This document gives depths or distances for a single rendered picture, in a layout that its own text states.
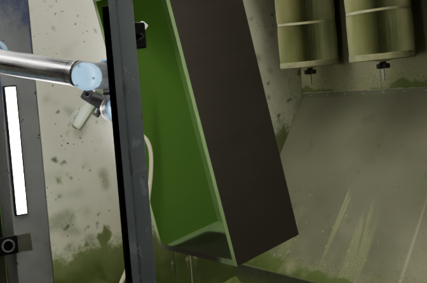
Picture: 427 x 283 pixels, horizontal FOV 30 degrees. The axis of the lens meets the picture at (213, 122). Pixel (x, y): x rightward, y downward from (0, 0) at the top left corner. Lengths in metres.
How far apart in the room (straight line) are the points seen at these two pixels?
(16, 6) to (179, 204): 1.24
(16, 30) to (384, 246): 2.05
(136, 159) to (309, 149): 2.64
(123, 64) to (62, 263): 2.21
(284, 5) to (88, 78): 2.00
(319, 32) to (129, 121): 2.47
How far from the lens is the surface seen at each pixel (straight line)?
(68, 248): 4.14
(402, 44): 3.98
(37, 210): 4.05
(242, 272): 4.63
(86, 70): 2.63
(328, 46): 4.41
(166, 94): 3.77
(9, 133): 3.95
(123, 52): 2.05
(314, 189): 4.43
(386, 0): 3.96
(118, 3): 2.06
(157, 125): 3.74
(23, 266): 4.06
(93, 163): 4.15
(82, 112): 3.06
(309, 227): 4.33
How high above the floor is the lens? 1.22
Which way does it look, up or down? 3 degrees down
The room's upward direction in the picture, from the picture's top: 5 degrees counter-clockwise
